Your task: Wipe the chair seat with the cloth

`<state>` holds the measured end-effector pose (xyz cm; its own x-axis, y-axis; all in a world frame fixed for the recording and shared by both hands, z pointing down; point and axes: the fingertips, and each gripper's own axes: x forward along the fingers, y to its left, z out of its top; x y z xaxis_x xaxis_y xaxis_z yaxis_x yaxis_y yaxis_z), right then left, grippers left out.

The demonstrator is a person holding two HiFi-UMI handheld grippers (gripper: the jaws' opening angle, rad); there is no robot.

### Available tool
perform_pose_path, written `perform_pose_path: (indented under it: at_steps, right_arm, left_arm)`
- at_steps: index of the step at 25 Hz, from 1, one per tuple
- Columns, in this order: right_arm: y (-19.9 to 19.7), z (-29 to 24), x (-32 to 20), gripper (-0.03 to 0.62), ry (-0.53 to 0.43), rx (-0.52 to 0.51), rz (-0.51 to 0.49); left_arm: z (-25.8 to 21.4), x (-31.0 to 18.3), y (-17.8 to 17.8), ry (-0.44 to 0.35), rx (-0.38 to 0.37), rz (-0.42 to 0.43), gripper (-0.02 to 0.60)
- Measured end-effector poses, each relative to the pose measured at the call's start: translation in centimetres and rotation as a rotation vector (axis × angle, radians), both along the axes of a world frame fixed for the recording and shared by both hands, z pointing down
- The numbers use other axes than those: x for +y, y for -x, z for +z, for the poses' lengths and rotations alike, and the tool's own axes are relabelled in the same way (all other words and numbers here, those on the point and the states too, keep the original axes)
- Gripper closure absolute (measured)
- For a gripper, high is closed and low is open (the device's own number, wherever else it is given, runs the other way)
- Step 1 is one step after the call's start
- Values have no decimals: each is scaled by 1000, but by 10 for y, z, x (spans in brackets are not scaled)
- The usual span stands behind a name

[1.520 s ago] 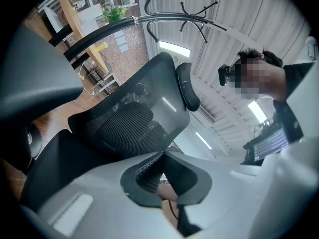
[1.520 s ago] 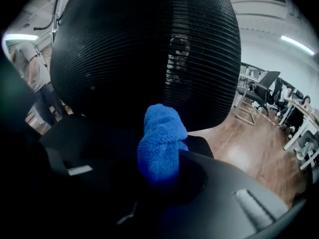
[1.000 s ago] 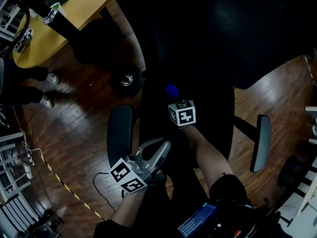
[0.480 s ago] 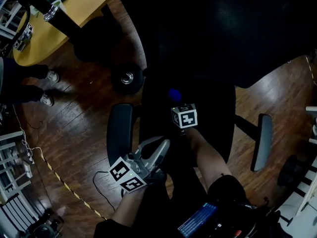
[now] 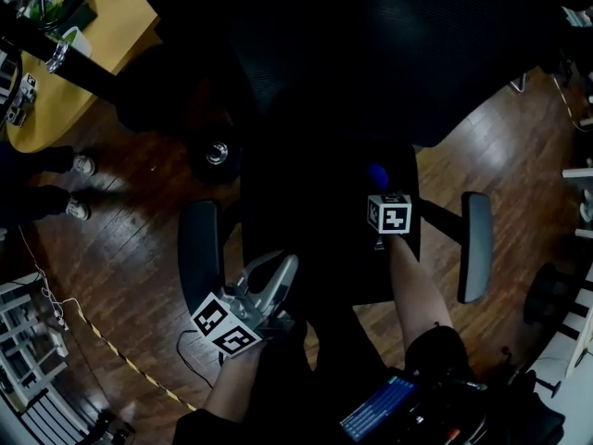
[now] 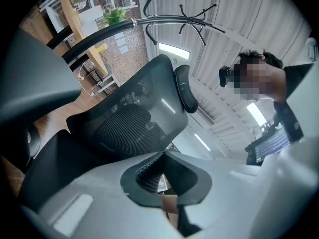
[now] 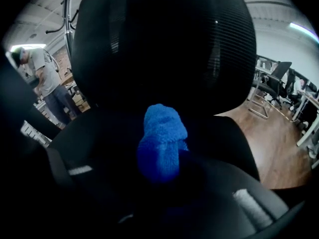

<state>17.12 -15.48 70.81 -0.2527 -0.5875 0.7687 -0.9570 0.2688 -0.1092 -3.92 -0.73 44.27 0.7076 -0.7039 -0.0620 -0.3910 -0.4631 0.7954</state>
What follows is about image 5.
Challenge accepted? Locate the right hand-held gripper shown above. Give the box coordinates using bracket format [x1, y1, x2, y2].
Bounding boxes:
[367, 194, 412, 251]

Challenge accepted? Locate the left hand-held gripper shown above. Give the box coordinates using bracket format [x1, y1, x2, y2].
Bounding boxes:
[190, 249, 300, 359]

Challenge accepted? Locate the blue cloth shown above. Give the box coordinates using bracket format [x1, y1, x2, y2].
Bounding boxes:
[368, 162, 389, 192]

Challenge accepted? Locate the black office chair seat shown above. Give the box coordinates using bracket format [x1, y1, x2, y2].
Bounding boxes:
[238, 139, 423, 305]

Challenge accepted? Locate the person's left forearm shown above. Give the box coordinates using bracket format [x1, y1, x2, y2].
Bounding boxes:
[203, 340, 265, 424]

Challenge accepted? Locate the person's right forearm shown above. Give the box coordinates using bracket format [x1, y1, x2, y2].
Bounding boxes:
[386, 233, 453, 340]

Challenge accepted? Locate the black chair armrest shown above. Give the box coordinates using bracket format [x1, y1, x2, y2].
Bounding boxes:
[178, 199, 223, 314]
[457, 191, 495, 304]

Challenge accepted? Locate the person's black clothing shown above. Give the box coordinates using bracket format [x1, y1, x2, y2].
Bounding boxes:
[170, 303, 487, 445]

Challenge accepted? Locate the black knob with chrome centre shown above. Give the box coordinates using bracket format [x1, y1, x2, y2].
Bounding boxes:
[187, 130, 245, 184]

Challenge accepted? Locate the yellow black floor tape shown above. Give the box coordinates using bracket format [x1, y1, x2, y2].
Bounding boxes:
[78, 311, 198, 412]

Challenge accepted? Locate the black mesh chair backrest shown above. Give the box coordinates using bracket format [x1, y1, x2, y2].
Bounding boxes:
[132, 0, 593, 147]

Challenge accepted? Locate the chest device with blue screen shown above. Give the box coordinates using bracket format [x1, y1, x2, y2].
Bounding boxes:
[339, 375, 421, 439]

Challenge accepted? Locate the round yellow wooden table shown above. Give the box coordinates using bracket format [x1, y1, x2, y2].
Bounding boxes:
[5, 0, 161, 155]

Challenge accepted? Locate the black coat rack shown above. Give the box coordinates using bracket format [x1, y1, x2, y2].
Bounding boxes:
[0, 0, 233, 134]

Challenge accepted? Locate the grey hand-held gripper device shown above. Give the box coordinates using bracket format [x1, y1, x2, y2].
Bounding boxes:
[5, 72, 38, 127]

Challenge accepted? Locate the green plant in white pot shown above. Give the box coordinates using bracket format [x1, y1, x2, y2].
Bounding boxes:
[25, 0, 93, 58]

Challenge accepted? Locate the black cable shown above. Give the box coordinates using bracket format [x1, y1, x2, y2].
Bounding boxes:
[175, 329, 217, 388]

